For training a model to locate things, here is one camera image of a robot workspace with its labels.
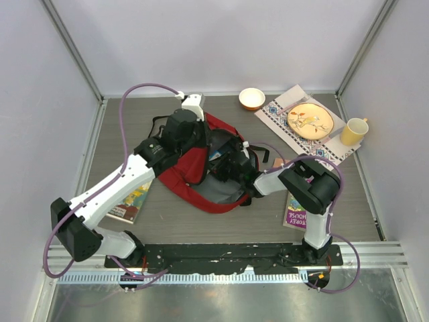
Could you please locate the blue comic book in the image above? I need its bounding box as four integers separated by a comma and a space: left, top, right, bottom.
208, 139, 232, 161

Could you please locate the red student backpack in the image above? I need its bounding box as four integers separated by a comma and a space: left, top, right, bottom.
158, 113, 269, 214

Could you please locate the purple treehouse book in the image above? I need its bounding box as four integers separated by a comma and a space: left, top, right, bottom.
283, 193, 306, 231

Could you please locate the yellow illustrated book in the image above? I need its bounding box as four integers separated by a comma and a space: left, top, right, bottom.
107, 182, 151, 224

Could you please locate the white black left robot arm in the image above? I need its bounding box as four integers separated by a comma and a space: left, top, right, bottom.
51, 109, 208, 268

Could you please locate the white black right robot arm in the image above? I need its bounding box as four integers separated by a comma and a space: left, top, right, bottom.
209, 144, 343, 265

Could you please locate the brown leather wallet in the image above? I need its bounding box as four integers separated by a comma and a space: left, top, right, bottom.
273, 158, 285, 168

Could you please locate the white orange bowl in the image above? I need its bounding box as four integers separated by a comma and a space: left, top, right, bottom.
239, 88, 265, 111

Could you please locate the yellow bird plate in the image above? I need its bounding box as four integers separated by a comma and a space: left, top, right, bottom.
287, 103, 334, 140

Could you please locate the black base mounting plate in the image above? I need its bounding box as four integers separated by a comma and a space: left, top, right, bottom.
103, 241, 345, 275

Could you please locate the yellow mug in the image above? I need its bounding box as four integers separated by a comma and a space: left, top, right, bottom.
340, 118, 369, 146

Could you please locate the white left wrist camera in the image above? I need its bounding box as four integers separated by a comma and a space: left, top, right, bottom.
175, 91, 205, 121

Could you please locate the pink handled knife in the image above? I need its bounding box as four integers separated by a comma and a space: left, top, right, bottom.
320, 128, 343, 145

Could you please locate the pink handled fork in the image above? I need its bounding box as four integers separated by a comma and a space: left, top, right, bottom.
278, 93, 313, 114

